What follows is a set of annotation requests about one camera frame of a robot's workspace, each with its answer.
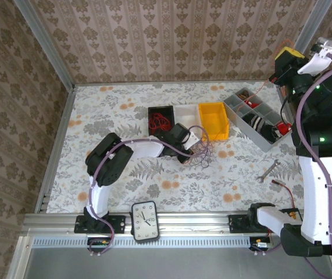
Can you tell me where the grey metal front panel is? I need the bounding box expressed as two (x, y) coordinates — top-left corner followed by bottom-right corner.
(7, 235), (332, 279)

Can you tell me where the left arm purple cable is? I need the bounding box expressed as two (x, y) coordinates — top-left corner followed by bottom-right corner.
(88, 125), (210, 258)

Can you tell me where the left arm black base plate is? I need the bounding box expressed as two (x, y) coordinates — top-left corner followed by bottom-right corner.
(74, 214), (126, 235)

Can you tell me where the aluminium frame post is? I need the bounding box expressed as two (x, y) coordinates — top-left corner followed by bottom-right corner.
(12, 0), (77, 90)
(276, 0), (332, 88)

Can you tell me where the black white striped cloth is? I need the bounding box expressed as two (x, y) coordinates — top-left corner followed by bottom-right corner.
(242, 113), (267, 132)

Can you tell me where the black cloth item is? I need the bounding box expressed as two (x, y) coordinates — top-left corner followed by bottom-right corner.
(258, 124), (283, 144)

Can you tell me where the red black wire with plug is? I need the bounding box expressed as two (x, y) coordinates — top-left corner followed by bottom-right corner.
(271, 179), (297, 209)

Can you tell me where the small steel wrench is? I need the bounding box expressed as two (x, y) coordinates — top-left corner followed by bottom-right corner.
(255, 160), (281, 183)

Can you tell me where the white plastic bin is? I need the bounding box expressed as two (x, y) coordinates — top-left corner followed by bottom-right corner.
(173, 103), (203, 134)

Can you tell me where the small black circuit board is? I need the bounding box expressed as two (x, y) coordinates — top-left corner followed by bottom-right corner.
(86, 237), (112, 253)
(249, 237), (273, 252)

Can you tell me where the black plastic bin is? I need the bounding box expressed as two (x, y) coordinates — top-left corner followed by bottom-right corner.
(147, 105), (176, 137)

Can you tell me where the thin purple cable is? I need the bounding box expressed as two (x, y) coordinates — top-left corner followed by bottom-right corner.
(187, 135), (213, 170)

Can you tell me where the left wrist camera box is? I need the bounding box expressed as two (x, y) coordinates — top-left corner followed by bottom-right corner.
(184, 131), (203, 151)

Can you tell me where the yellow plastic bin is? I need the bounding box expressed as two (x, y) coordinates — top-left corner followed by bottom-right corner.
(198, 101), (230, 142)

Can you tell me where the grey compartment organizer box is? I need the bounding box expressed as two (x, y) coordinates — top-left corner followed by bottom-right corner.
(222, 87), (295, 152)

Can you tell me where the slotted grey cable duct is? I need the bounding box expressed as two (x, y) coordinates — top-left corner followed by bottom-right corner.
(31, 235), (297, 248)

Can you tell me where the aluminium front rail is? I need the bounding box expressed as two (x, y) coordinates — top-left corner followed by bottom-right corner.
(23, 211), (332, 237)

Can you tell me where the black white analog clock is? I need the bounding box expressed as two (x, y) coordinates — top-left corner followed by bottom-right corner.
(130, 200), (160, 244)

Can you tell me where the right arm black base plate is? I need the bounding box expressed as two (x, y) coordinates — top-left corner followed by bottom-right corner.
(229, 214), (283, 235)

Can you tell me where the red white toy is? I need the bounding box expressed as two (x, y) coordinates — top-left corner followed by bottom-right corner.
(276, 121), (294, 136)

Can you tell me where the aluminium table side rail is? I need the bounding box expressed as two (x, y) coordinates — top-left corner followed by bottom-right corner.
(34, 85), (77, 214)

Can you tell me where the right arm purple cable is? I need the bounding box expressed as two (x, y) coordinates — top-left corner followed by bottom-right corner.
(254, 53), (332, 279)

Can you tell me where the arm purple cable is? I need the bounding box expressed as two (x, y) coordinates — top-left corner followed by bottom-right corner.
(88, 125), (210, 258)
(254, 53), (332, 279)

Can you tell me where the black terminal board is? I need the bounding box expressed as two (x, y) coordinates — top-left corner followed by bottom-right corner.
(281, 208), (304, 219)

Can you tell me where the floral tablecloth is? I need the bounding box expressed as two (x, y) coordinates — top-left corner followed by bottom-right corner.
(45, 81), (320, 214)

